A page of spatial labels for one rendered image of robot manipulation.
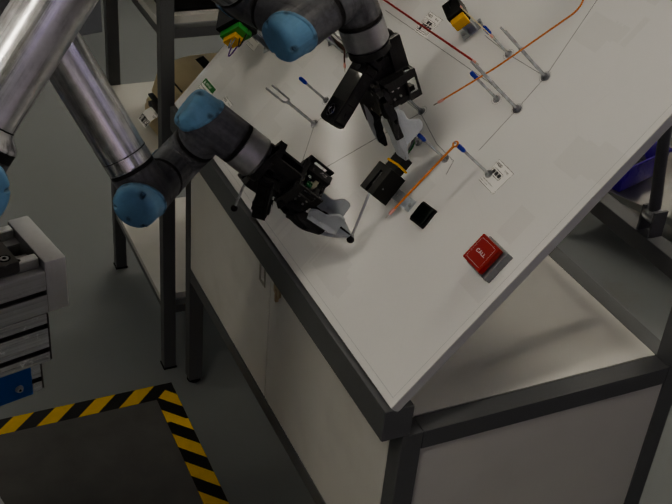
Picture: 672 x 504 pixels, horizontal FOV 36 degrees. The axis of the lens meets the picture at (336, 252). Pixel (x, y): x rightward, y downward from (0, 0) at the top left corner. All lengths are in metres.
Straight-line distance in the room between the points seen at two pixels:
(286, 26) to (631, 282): 2.42
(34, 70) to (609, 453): 1.32
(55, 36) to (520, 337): 1.09
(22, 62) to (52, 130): 3.14
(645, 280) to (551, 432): 1.91
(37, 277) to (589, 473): 1.12
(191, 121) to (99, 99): 0.16
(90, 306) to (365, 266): 1.65
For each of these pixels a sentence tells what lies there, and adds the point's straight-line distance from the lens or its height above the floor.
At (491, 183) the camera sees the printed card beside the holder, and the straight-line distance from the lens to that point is 1.77.
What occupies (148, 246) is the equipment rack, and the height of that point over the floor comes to 0.24.
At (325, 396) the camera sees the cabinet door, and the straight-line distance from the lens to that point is 2.03.
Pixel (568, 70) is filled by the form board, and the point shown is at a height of 1.31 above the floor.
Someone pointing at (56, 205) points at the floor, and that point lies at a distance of 3.90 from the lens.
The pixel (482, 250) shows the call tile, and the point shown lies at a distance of 1.67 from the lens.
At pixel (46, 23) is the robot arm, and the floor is 1.51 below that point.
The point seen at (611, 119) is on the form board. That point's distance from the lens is 1.72.
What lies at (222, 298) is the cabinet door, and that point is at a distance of 2.57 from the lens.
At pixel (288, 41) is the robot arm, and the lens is 1.57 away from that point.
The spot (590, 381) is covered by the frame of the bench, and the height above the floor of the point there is 0.80.
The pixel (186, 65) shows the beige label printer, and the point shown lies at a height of 0.85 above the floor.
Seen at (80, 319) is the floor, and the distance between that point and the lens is 3.32.
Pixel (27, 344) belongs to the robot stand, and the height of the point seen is 0.98.
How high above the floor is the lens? 1.97
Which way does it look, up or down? 33 degrees down
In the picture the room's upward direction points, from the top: 5 degrees clockwise
